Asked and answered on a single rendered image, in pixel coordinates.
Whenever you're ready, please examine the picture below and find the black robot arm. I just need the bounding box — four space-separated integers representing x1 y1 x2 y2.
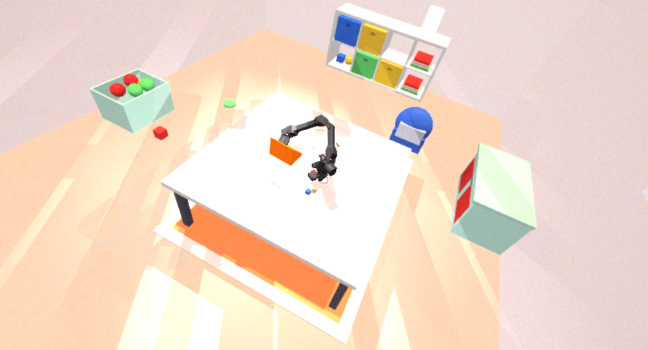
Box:
278 115 338 176

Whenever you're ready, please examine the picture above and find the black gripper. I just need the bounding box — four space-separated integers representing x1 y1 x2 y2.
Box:
307 164 328 182

